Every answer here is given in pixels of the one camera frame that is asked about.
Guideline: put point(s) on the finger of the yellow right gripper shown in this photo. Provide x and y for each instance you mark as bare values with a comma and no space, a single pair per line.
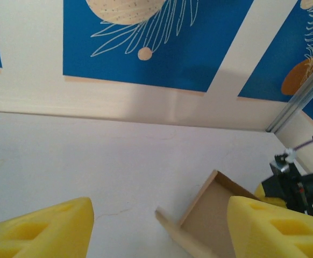
261,194

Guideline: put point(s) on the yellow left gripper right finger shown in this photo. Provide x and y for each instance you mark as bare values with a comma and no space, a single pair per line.
266,231

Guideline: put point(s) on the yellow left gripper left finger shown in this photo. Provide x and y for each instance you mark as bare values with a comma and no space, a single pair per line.
38,233

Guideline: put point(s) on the brown cardboard paper box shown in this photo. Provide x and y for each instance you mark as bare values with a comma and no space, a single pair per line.
210,215

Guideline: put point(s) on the aluminium corner post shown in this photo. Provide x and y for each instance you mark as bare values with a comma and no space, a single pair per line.
299,104

